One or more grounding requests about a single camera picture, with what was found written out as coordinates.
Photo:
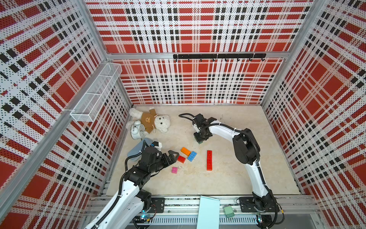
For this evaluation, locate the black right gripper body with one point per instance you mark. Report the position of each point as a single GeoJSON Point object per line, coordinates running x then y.
{"type": "Point", "coordinates": [200, 137]}

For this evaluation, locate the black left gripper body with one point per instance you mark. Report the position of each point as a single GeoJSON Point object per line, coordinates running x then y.
{"type": "Point", "coordinates": [160, 162]}

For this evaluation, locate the red lego brick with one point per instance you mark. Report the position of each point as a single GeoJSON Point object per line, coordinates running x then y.
{"type": "Point", "coordinates": [181, 159]}
{"type": "Point", "coordinates": [209, 165]}
{"type": "Point", "coordinates": [209, 155]}

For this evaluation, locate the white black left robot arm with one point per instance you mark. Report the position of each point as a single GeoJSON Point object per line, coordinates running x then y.
{"type": "Point", "coordinates": [131, 199]}

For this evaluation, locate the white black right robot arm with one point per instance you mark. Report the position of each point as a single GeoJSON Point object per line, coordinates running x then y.
{"type": "Point", "coordinates": [246, 150]}

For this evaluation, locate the pink small lego brick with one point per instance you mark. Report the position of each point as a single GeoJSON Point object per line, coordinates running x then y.
{"type": "Point", "coordinates": [174, 170]}

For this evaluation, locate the orange lego brick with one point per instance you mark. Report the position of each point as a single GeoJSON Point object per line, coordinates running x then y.
{"type": "Point", "coordinates": [185, 151]}

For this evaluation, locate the blue lego brick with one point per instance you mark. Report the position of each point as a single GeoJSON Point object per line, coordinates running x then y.
{"type": "Point", "coordinates": [191, 156]}

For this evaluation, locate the white alarm clock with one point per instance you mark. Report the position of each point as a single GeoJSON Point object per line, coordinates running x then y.
{"type": "Point", "coordinates": [137, 129]}

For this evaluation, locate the white teddy bear brown shirt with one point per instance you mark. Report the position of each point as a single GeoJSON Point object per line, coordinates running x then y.
{"type": "Point", "coordinates": [151, 120]}

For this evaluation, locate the light blue paper sheet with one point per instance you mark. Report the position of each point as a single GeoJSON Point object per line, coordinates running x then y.
{"type": "Point", "coordinates": [209, 213]}

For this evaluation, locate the small green box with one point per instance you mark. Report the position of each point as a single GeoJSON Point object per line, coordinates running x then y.
{"type": "Point", "coordinates": [228, 211]}

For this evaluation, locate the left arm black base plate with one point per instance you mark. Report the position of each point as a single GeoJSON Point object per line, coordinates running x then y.
{"type": "Point", "coordinates": [157, 205]}

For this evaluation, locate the black wall hook rail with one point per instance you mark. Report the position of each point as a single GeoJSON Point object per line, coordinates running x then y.
{"type": "Point", "coordinates": [249, 56]}

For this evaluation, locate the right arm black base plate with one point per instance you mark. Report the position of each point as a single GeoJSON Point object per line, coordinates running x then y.
{"type": "Point", "coordinates": [254, 204]}

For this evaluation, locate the white wire wall basket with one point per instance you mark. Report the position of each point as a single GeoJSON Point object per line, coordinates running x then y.
{"type": "Point", "coordinates": [103, 81]}

